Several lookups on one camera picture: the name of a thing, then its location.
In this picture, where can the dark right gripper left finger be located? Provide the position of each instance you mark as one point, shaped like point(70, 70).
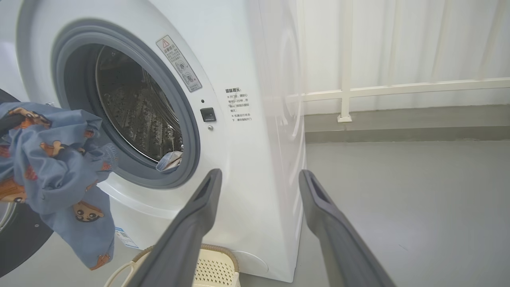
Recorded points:
point(179, 239)

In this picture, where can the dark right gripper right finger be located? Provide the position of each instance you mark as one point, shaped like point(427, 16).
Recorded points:
point(338, 239)

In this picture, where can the cream garment with blue trim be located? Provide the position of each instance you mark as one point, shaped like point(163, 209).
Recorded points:
point(169, 161)

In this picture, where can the blue cartoon print garment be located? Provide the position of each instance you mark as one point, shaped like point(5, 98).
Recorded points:
point(51, 171)

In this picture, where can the white front-load washing machine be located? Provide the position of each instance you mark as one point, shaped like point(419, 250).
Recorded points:
point(255, 179)

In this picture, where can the black square door lock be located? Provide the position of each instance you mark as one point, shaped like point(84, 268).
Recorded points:
point(208, 114)

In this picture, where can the stainless steel washing machine drum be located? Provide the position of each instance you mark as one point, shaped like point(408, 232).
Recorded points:
point(135, 107)

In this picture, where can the grey rubber door gasket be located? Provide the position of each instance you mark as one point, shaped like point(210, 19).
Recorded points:
point(79, 34)

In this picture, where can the cream basket with brown rim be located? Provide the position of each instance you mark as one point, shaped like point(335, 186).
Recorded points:
point(215, 272)

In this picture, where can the blue energy label sticker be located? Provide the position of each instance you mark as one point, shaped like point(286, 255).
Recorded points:
point(123, 238)

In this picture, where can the round white filter cover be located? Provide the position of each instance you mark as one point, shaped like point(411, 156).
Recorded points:
point(251, 263)

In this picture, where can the printed black text notice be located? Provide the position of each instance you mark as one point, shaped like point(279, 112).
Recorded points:
point(238, 105)

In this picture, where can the grey warning sticker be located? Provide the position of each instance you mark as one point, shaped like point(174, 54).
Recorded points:
point(179, 63)

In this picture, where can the white metal railing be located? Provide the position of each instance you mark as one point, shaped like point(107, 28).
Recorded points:
point(344, 59)

